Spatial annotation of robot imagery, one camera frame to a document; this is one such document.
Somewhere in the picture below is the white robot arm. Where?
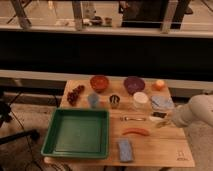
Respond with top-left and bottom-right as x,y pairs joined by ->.
171,95 -> 213,127

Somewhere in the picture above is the orange-red bowl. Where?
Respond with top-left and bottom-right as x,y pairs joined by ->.
90,75 -> 109,93

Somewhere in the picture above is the purple bowl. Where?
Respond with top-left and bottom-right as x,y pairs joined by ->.
124,76 -> 145,95

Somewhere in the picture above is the small metal cup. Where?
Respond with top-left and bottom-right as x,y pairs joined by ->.
109,94 -> 120,108

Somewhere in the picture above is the blue plastic cup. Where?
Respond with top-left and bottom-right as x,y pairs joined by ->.
88,93 -> 99,108

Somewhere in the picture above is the white plastic cup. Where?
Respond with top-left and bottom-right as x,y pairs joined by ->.
133,92 -> 148,109

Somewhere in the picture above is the red grape bunch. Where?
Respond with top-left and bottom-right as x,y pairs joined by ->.
67,85 -> 85,106

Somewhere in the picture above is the metal fork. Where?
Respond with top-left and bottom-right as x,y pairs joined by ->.
120,116 -> 146,121

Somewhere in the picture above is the orange carrot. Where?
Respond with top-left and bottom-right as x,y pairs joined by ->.
122,128 -> 150,136

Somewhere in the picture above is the orange fruit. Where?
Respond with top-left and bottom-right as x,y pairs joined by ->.
153,79 -> 166,91

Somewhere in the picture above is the light blue cloth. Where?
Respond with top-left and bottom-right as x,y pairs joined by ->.
151,95 -> 174,110

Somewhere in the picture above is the green plastic tray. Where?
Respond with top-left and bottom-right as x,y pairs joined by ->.
41,108 -> 109,159

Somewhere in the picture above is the black rectangular block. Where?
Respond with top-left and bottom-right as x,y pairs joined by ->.
153,112 -> 167,118

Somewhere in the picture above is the blue sponge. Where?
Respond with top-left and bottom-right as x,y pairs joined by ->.
118,139 -> 133,162

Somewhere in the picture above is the black tripod stand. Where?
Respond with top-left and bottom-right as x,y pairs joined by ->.
0,89 -> 41,146

